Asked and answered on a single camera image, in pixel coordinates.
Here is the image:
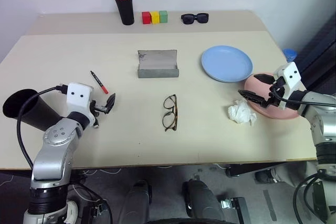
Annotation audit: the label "black table base beam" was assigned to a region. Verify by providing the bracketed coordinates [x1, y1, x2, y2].
[225, 161, 287, 178]

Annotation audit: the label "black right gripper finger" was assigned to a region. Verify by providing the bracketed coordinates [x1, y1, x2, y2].
[237, 89, 269, 108]
[254, 73, 275, 84]

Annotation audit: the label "blue plate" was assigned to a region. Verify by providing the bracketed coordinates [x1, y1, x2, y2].
[201, 45, 254, 83]

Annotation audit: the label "dark rounded robot leg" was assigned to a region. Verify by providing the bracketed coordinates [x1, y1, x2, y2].
[117, 180, 153, 224]
[182, 178, 227, 224]

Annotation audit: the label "crumpled white tissue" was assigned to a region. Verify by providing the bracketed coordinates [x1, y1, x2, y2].
[227, 99, 258, 126]

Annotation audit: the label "dark curtain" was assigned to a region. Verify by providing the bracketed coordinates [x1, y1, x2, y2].
[296, 13, 336, 94]

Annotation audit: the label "thick black cable loop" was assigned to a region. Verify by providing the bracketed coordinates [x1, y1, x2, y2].
[292, 172, 328, 224]

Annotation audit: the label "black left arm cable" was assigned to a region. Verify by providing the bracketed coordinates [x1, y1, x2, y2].
[16, 84, 69, 170]

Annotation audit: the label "black metal foot plate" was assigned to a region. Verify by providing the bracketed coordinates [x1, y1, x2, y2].
[219, 196, 252, 224]

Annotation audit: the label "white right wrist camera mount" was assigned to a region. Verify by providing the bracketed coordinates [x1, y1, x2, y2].
[274, 61, 301, 111]

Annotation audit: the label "white floor cable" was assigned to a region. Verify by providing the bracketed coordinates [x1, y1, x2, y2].
[78, 166, 123, 176]

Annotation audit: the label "red block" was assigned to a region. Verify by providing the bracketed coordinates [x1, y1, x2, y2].
[141, 11, 152, 25]

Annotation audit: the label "blue-capped water bottle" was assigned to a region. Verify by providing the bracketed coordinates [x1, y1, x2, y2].
[282, 48, 298, 63]

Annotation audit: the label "black pen with red cap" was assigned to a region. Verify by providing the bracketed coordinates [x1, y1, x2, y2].
[90, 70, 109, 95]

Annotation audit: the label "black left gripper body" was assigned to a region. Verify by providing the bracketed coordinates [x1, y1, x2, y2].
[90, 100, 109, 116]

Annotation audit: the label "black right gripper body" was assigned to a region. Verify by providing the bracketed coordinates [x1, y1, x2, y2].
[263, 77, 287, 109]

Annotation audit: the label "tortoiseshell eyeglasses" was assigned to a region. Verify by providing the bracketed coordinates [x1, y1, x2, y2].
[161, 94, 179, 132]

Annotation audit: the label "black pen holder cup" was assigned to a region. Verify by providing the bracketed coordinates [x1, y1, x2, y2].
[113, 0, 135, 26]

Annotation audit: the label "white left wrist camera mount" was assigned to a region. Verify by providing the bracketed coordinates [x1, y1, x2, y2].
[65, 82, 99, 128]

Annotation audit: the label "black sunglasses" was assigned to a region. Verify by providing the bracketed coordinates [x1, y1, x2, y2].
[180, 13, 210, 25]

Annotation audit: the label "empty black cup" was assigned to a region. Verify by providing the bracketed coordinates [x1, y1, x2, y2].
[2, 89, 61, 132]

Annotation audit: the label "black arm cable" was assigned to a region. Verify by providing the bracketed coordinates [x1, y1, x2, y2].
[16, 84, 69, 170]
[270, 83, 336, 108]

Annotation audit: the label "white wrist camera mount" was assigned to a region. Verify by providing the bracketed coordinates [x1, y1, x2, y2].
[65, 82, 99, 128]
[274, 61, 301, 111]

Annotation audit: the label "grey open glasses case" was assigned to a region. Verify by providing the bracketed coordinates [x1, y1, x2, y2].
[136, 49, 181, 79]

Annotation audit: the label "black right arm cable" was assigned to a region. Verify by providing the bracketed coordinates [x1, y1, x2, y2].
[270, 83, 336, 108]

